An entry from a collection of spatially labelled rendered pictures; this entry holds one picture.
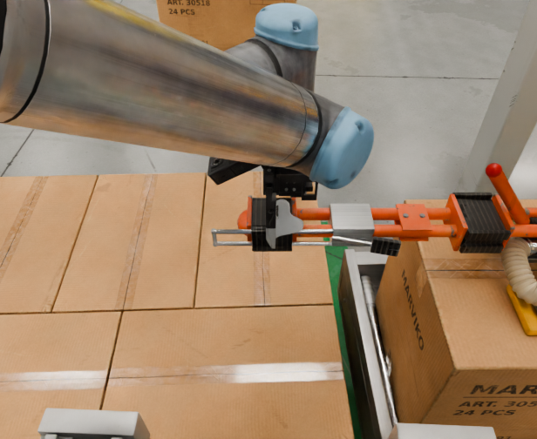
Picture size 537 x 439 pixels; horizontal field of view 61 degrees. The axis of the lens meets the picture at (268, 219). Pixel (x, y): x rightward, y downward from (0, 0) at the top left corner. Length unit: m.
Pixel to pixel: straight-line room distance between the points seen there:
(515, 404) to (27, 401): 1.08
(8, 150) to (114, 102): 2.88
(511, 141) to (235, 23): 1.26
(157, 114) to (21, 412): 1.12
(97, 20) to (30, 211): 1.54
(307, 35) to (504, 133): 1.57
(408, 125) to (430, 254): 2.14
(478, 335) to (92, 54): 0.77
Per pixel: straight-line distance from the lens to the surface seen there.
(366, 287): 1.38
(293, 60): 0.56
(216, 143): 0.32
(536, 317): 0.92
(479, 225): 0.83
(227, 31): 2.22
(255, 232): 0.74
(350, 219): 0.78
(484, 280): 0.96
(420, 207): 0.83
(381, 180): 2.59
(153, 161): 2.72
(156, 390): 1.24
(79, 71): 0.24
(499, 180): 0.79
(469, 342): 0.87
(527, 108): 2.03
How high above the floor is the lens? 1.65
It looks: 46 degrees down
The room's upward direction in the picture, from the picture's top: straight up
